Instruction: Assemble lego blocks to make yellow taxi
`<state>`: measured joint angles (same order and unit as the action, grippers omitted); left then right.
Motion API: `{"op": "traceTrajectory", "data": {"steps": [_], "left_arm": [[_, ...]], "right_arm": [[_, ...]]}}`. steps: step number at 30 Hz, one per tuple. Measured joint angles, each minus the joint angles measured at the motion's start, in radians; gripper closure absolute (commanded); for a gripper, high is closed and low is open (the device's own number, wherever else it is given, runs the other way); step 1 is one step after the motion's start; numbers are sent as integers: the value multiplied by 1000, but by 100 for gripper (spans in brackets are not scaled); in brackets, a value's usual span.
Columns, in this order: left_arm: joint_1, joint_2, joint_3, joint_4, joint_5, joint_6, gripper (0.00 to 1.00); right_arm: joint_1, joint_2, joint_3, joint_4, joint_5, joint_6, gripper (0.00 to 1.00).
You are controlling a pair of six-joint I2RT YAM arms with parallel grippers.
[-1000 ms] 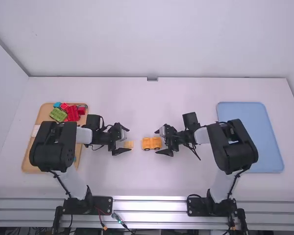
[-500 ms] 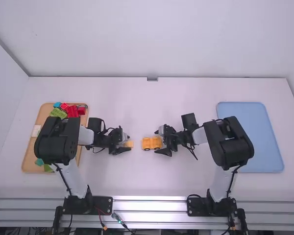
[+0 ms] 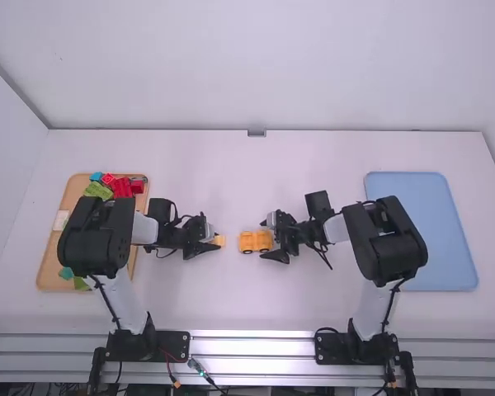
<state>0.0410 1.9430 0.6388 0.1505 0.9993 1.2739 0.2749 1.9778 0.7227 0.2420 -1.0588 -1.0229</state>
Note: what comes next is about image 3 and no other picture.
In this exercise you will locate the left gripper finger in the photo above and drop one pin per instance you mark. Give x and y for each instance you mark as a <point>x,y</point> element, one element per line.
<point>200,250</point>

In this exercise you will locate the red toy brick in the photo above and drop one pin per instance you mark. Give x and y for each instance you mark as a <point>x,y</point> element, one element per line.
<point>125,187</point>

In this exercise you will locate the silver rails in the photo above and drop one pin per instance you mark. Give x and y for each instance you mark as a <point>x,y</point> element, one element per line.
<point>255,342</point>

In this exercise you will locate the yellow toy brick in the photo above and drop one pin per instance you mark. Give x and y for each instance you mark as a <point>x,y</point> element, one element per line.
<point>220,241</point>

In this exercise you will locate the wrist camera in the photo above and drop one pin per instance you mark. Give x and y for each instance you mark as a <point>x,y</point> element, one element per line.
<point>272,219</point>
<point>208,233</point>

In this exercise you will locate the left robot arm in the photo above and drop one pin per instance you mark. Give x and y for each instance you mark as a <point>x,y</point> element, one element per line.
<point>95,235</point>

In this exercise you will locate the blue mat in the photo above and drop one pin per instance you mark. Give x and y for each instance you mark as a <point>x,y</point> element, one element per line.
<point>433,222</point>

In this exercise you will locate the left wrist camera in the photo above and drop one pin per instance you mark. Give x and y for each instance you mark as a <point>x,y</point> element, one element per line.
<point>208,233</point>

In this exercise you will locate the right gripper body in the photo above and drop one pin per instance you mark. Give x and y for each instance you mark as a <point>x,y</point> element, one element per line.
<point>288,237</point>

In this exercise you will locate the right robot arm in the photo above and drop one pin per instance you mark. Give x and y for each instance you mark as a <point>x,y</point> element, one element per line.
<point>387,243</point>

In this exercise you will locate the white toy brick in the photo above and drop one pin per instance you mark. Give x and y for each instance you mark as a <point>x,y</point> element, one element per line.
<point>62,220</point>

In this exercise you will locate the tan tray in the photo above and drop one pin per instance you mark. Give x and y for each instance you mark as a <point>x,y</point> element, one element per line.
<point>49,255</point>

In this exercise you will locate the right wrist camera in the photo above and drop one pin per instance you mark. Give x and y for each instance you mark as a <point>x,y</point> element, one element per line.
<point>272,219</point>

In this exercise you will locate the yellow toy car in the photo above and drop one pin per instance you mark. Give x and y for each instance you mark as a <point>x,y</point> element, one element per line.
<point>253,241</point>

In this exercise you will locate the pink toy brick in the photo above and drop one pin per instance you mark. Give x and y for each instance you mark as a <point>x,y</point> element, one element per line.
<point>108,180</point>

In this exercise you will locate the green toy brick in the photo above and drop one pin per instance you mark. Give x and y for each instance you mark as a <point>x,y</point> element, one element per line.
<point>97,191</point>
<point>81,284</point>

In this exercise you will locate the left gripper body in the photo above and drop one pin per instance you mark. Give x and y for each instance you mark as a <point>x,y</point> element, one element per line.
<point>189,233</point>

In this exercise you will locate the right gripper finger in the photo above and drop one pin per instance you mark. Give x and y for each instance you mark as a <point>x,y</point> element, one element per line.
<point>277,255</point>

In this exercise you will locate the teal toy brick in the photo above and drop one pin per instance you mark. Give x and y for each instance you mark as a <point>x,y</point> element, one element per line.
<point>95,177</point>
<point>66,273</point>

